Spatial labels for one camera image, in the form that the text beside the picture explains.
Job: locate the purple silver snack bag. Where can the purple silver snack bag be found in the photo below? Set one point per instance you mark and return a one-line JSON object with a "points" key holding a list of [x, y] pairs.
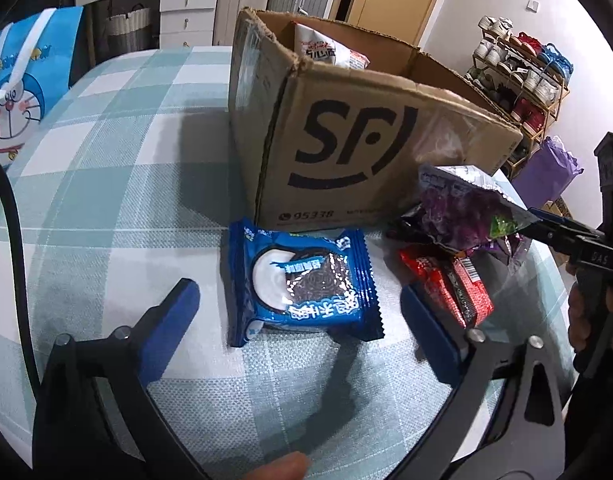
{"points": [[461, 210]]}

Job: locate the rows of sneakers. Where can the rows of sneakers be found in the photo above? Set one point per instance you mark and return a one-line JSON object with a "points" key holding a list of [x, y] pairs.
{"points": [[531, 80]]}

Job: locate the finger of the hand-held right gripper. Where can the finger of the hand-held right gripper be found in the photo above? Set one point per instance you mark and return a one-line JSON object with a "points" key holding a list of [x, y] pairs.
{"points": [[551, 237], [561, 221]]}

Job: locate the white red noodle snack bag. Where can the white red noodle snack bag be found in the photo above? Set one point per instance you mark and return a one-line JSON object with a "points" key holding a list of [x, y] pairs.
{"points": [[321, 47]]}

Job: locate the blue cookie packet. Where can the blue cookie packet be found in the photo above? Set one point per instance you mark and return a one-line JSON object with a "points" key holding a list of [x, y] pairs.
{"points": [[306, 280]]}

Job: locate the white wall switch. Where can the white wall switch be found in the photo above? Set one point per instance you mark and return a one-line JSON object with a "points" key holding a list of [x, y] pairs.
{"points": [[533, 6]]}

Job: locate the woven basket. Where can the woven basket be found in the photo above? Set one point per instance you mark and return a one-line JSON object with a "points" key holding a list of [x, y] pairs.
{"points": [[129, 27]]}

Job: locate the checked tablecloth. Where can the checked tablecloth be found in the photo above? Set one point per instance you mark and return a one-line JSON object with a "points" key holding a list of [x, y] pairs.
{"points": [[136, 160]]}

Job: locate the small brown cardboard box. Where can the small brown cardboard box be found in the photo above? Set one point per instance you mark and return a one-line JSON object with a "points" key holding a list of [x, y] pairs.
{"points": [[556, 207]]}

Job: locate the red snack bar packet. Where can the red snack bar packet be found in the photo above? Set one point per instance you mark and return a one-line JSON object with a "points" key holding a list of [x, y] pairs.
{"points": [[451, 280]]}

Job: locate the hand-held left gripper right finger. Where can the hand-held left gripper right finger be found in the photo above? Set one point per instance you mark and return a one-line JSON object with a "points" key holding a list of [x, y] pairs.
{"points": [[431, 335]]}

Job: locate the blue cartoon gift bag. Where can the blue cartoon gift bag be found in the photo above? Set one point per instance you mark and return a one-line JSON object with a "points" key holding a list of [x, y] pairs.
{"points": [[31, 85]]}

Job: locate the wooden shoe rack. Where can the wooden shoe rack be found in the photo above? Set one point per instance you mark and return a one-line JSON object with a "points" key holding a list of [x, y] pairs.
{"points": [[550, 127]]}

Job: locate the dark snack packet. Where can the dark snack packet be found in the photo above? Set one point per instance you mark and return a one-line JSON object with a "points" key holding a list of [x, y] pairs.
{"points": [[406, 227]]}

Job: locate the white drawer cabinet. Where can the white drawer cabinet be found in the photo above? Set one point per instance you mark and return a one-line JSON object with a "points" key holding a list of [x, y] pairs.
{"points": [[186, 10]]}

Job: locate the person's left hand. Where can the person's left hand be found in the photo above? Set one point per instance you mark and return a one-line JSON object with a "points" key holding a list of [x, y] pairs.
{"points": [[276, 467]]}

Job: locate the purple paper bag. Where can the purple paper bag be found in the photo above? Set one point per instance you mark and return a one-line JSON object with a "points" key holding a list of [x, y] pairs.
{"points": [[546, 175]]}

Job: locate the person's right forearm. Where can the person's right forearm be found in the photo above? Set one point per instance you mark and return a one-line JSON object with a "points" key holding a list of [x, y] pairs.
{"points": [[601, 435]]}

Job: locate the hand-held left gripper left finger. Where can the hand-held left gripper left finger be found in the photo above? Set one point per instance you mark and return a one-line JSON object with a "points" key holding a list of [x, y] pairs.
{"points": [[171, 325]]}

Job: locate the person's right hand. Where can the person's right hand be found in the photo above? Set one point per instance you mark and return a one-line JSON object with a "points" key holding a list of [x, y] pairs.
{"points": [[581, 325]]}

